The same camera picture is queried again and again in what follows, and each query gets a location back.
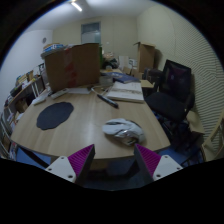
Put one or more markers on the round wall clock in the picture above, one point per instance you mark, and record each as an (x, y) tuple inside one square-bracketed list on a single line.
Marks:
[(44, 40)]

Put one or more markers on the white and black computer mouse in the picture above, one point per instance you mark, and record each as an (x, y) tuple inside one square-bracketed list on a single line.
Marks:
[(123, 130)]

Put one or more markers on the dark grey mouse pad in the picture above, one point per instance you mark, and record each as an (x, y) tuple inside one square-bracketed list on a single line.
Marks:
[(53, 115)]

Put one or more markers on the large brown cardboard box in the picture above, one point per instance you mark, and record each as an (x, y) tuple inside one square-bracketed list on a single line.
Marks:
[(76, 66)]

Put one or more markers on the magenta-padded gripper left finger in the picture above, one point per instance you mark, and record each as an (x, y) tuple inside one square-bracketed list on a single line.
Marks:
[(60, 166)]

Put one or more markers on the small white flat box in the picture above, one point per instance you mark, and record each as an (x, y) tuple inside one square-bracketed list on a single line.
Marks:
[(40, 99)]

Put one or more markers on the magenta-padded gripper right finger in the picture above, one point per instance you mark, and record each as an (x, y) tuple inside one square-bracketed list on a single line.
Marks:
[(166, 165)]

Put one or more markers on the white open book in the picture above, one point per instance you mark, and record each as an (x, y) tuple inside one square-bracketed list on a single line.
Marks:
[(126, 91)]

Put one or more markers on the window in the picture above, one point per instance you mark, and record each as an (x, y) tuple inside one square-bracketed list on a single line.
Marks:
[(90, 33)]

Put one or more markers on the black office chair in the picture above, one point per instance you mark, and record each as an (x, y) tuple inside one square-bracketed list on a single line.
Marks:
[(168, 103)]

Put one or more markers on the tall brown cardboard box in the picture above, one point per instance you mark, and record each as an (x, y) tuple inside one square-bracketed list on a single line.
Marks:
[(146, 56)]

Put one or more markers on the shelf unit with books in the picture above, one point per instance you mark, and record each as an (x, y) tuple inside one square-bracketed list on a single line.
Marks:
[(20, 93)]

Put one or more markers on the black marker pen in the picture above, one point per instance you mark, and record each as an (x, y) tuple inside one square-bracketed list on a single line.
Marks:
[(108, 101)]

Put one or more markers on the light wooden chair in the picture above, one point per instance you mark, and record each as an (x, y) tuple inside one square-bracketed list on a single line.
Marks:
[(213, 143)]

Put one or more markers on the blue book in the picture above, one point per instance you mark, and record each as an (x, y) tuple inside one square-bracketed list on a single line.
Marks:
[(125, 77)]

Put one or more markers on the ceiling tube light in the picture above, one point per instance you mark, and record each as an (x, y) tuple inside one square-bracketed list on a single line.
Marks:
[(76, 6)]

